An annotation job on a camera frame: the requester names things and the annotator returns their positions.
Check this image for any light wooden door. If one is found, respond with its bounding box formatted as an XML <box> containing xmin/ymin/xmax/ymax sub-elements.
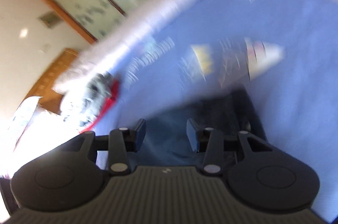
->
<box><xmin>25</xmin><ymin>48</ymin><xmax>83</xmax><ymax>115</ymax></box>

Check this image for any red cloth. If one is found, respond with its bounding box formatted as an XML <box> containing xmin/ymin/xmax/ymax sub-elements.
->
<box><xmin>79</xmin><ymin>79</ymin><xmax>121</xmax><ymax>134</ymax></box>

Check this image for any blue printed bed sheet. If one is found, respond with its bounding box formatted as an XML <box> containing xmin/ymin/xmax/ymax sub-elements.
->
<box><xmin>94</xmin><ymin>0</ymin><xmax>338</xmax><ymax>223</ymax></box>

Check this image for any white patterned pillow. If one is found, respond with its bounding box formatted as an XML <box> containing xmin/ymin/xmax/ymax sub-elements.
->
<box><xmin>0</xmin><ymin>96</ymin><xmax>64</xmax><ymax>178</ymax></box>

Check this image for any grey patterned cloth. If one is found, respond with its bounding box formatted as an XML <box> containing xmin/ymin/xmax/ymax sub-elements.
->
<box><xmin>59</xmin><ymin>73</ymin><xmax>114</xmax><ymax>130</ymax></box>

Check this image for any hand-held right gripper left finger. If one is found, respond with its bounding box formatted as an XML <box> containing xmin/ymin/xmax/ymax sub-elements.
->
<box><xmin>60</xmin><ymin>118</ymin><xmax>147</xmax><ymax>177</ymax></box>

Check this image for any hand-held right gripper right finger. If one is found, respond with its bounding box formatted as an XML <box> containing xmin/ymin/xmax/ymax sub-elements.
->
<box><xmin>186</xmin><ymin>118</ymin><xmax>275</xmax><ymax>176</ymax></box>

